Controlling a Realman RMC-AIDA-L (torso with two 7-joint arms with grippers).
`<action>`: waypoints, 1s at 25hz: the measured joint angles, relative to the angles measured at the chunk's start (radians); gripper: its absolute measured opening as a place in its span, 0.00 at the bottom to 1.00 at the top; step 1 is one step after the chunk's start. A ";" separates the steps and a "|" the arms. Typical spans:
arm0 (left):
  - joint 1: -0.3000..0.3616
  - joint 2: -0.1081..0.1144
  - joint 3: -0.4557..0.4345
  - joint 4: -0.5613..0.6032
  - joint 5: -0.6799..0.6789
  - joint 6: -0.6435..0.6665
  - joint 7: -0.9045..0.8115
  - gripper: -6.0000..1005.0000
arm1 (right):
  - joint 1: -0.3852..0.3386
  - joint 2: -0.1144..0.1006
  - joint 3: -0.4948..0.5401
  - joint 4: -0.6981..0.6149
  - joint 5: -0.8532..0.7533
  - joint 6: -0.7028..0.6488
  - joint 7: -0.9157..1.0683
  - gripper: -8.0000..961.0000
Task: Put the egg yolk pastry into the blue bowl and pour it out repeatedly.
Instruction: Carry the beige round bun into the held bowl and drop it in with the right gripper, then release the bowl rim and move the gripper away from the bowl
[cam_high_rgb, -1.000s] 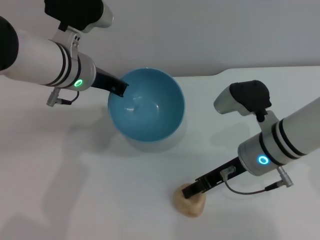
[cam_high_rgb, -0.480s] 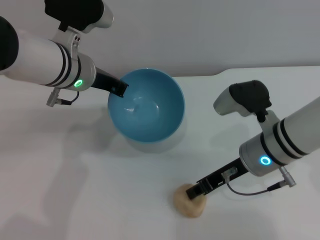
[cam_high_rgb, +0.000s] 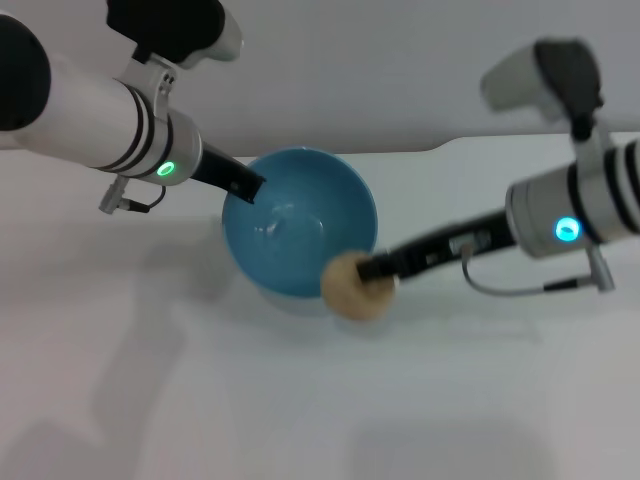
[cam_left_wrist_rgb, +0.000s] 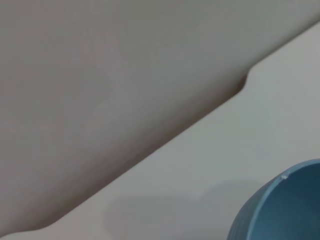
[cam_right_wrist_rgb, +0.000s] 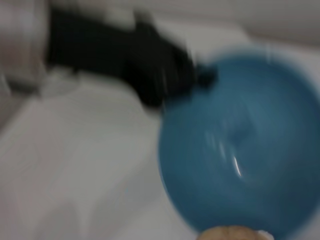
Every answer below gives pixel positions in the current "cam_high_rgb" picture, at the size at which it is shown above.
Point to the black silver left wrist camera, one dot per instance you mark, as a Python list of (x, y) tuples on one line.
[(170, 25)]

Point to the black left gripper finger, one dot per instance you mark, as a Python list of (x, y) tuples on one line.
[(247, 187)]

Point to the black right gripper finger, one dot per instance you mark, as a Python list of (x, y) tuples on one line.
[(377, 270)]

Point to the blue bowl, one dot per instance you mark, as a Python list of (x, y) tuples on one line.
[(300, 200)]

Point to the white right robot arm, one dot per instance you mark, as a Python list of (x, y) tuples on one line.
[(585, 210)]

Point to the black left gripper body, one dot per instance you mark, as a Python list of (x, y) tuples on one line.
[(215, 167)]

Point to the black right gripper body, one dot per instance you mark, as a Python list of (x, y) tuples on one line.
[(450, 247)]

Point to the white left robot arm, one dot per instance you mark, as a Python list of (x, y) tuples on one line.
[(90, 120)]

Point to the beige egg yolk pastry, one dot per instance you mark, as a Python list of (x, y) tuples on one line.
[(350, 300)]

